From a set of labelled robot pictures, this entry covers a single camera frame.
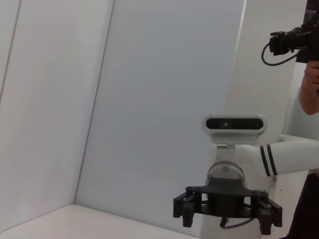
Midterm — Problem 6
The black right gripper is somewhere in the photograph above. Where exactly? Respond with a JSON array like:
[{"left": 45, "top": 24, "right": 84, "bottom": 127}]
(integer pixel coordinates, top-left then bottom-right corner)
[{"left": 173, "top": 176, "right": 284, "bottom": 235}]

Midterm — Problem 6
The person bare forearm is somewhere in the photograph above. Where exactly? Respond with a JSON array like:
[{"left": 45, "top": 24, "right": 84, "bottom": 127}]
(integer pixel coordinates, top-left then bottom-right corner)
[{"left": 300, "top": 59, "right": 319, "bottom": 116}]

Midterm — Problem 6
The person in white shirt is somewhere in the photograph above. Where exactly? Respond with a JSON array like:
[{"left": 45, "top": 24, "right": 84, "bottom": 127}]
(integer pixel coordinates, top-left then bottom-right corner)
[{"left": 278, "top": 86, "right": 319, "bottom": 239}]

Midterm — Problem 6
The black handheld device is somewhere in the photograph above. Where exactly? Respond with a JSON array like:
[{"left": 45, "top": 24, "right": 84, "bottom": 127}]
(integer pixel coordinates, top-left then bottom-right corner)
[{"left": 268, "top": 0, "right": 319, "bottom": 66}]

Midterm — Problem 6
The right gripper cable with plug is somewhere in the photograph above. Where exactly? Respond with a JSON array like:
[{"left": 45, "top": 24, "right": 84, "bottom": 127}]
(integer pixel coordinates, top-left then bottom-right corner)
[{"left": 219, "top": 216, "right": 260, "bottom": 229}]

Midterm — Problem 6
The white robot head camera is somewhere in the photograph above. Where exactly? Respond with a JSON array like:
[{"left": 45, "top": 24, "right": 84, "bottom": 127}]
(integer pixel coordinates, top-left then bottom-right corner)
[{"left": 202, "top": 114, "right": 268, "bottom": 145}]

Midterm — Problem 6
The black device cable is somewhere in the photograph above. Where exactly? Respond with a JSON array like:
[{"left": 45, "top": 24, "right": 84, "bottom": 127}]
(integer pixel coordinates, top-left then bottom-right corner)
[{"left": 261, "top": 41, "right": 300, "bottom": 67}]

